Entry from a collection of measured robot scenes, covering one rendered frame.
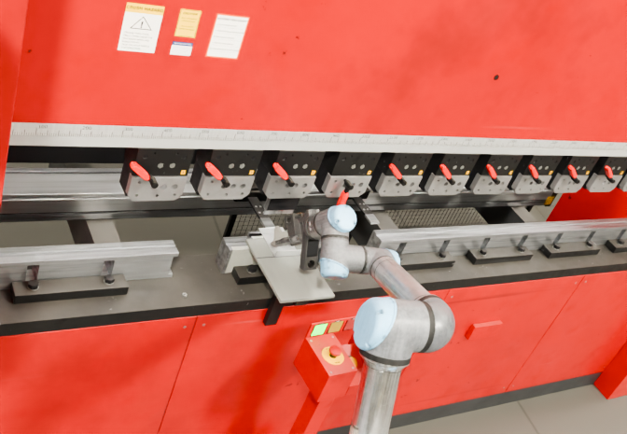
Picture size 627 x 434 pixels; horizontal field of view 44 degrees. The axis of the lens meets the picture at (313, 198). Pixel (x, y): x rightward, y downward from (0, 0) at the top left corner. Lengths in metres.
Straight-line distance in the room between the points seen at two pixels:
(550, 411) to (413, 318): 2.33
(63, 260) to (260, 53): 0.76
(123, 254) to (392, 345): 0.85
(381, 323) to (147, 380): 0.98
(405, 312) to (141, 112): 0.78
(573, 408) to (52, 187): 2.73
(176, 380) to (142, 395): 0.11
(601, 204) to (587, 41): 1.70
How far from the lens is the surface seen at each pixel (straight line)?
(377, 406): 1.77
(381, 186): 2.41
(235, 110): 1.99
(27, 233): 3.73
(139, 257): 2.22
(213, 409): 2.70
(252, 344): 2.50
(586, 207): 4.22
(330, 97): 2.10
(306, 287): 2.25
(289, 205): 2.33
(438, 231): 2.82
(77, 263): 2.18
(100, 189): 2.40
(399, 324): 1.70
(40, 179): 2.39
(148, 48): 1.82
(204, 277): 2.35
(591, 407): 4.17
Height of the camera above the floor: 2.39
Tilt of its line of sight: 32 degrees down
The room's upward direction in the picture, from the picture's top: 22 degrees clockwise
